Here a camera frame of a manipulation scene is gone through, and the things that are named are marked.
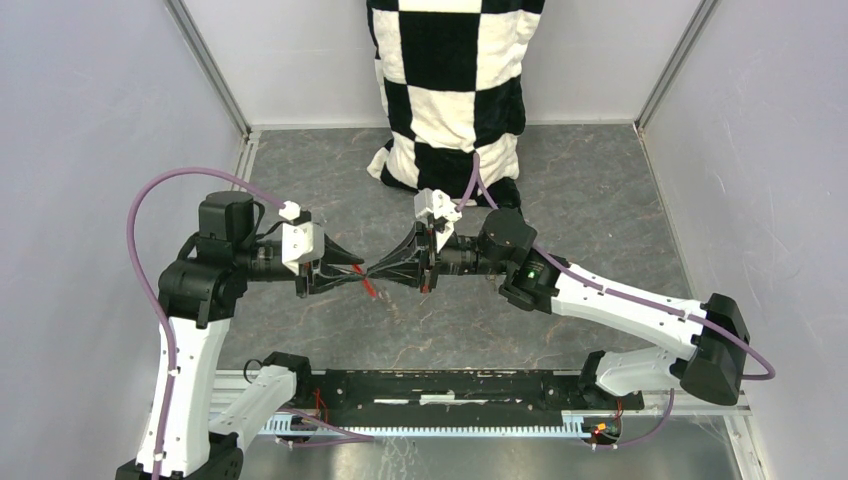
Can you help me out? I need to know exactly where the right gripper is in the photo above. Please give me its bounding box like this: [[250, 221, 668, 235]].
[[367, 222, 510, 295]]

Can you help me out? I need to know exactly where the red key tag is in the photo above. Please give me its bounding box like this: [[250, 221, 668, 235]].
[[351, 265, 378, 298]]

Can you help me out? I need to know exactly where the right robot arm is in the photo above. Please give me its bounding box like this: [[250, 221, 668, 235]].
[[366, 209, 751, 408]]

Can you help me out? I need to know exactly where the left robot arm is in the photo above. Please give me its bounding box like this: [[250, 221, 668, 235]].
[[116, 191, 361, 479]]

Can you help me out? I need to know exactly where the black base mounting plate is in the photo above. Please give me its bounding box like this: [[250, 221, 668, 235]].
[[285, 370, 645, 427]]

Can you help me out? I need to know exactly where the black white checkered pillow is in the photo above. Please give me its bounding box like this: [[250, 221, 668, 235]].
[[365, 0, 545, 209]]

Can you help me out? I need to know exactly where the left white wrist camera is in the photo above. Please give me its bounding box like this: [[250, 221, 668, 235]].
[[278, 201, 325, 274]]

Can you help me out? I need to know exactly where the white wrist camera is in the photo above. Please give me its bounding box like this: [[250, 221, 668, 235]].
[[278, 201, 325, 274], [413, 188, 462, 232]]

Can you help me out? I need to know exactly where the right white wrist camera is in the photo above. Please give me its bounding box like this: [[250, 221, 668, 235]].
[[413, 188, 462, 232]]

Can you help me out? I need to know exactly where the white slotted cable duct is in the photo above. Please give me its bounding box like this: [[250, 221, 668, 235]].
[[259, 413, 590, 439]]

